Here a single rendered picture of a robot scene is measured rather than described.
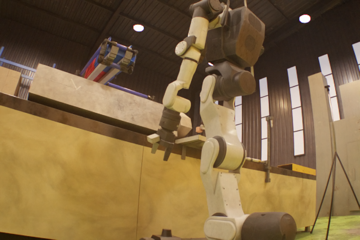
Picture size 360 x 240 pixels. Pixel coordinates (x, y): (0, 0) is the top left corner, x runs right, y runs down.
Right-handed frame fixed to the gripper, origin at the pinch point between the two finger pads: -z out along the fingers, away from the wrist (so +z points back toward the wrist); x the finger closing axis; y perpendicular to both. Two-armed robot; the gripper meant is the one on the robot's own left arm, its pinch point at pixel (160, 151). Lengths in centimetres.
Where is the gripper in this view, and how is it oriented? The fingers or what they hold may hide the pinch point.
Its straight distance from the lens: 116.8
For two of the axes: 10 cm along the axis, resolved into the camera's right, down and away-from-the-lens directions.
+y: -7.2, -2.3, -6.5
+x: -6.2, -2.1, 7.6
